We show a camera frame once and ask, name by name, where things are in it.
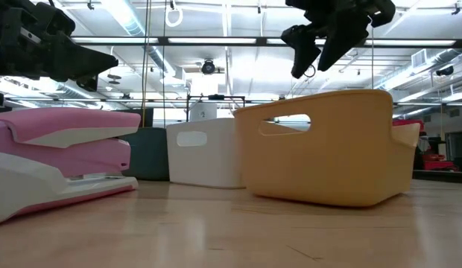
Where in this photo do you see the yellow hanging cable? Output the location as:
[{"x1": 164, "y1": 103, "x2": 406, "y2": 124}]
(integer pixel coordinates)
[{"x1": 140, "y1": 0, "x2": 152, "y2": 127}]

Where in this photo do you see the teal plastic bin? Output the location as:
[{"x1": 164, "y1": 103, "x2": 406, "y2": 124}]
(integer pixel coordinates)
[{"x1": 118, "y1": 126, "x2": 171, "y2": 182}]

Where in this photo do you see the pink and white stapler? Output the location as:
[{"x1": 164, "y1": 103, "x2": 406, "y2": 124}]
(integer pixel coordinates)
[{"x1": 0, "y1": 107, "x2": 142, "y2": 226}]

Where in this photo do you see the silver ventilation duct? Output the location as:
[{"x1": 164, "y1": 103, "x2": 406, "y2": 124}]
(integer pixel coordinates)
[{"x1": 100, "y1": 0, "x2": 187, "y2": 86}]

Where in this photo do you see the red storage box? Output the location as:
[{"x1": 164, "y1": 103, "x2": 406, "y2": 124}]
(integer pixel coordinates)
[{"x1": 420, "y1": 151, "x2": 460, "y2": 173}]

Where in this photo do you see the black overhead camera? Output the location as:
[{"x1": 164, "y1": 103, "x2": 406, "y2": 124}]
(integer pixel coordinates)
[{"x1": 200, "y1": 59, "x2": 217, "y2": 76}]

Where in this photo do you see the white hanging cable loop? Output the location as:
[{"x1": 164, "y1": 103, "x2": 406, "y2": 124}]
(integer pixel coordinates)
[{"x1": 165, "y1": 0, "x2": 184, "y2": 28}]

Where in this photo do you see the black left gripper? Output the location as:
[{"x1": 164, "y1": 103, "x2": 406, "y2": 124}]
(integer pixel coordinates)
[{"x1": 0, "y1": 0, "x2": 119, "y2": 92}]

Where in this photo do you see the white plastic bin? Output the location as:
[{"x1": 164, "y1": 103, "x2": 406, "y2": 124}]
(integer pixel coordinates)
[{"x1": 165, "y1": 118, "x2": 247, "y2": 190}]

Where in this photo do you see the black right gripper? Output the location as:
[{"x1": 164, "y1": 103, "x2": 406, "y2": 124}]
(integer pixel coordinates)
[{"x1": 281, "y1": 0, "x2": 396, "y2": 79}]

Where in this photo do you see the yellow plastic bin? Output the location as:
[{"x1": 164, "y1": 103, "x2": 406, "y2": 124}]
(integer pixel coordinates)
[{"x1": 232, "y1": 89, "x2": 422, "y2": 208}]

